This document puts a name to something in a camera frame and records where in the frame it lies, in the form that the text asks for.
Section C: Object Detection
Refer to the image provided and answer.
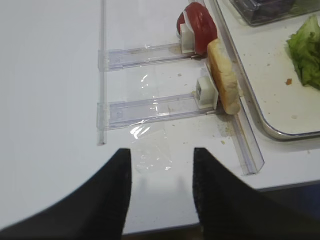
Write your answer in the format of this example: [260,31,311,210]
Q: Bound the white bread slice upright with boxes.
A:
[207,38,240,115]

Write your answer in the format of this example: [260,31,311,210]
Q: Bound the white pusher block tomato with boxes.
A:
[180,23,195,54]

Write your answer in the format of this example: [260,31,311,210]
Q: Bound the clear tape patch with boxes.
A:
[130,123,172,174]

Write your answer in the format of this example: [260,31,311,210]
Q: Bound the clear left divider rail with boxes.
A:
[204,0,265,176]

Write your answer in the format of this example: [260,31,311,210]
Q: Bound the green lettuce pile on tray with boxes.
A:
[286,14,320,90]

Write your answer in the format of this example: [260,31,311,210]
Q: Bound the upright tomato slices stack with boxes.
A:
[184,2,218,56]

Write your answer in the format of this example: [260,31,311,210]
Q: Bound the clear track lower left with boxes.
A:
[96,92,218,131]

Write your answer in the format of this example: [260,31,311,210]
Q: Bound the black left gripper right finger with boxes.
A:
[192,147,320,240]

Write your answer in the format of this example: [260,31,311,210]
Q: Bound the white pusher block bread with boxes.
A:
[195,76,219,110]

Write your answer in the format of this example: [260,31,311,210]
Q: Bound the clear track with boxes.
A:
[96,92,218,131]
[98,43,197,72]

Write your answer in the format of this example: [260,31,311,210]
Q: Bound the clear track upper left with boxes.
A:
[98,43,197,72]

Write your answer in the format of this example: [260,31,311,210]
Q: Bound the white metal serving tray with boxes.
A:
[213,0,320,140]

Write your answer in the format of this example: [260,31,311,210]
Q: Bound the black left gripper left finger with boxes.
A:
[0,148,132,240]

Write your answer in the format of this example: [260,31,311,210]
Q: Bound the clear plastic lettuce box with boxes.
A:
[230,0,316,26]

